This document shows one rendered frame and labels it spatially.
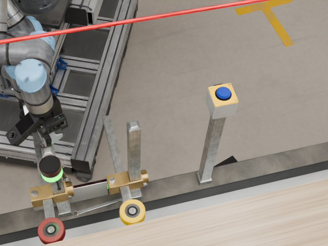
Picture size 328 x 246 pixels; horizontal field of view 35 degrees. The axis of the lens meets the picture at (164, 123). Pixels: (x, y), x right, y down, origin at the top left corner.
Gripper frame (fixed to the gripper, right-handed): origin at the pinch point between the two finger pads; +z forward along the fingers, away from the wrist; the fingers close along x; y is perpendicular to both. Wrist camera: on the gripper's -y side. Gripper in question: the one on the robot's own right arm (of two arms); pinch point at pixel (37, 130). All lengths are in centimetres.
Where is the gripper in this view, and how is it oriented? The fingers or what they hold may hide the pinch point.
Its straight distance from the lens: 189.1
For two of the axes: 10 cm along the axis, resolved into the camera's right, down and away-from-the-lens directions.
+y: -2.6, -8.2, 5.1
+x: -9.6, 1.9, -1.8
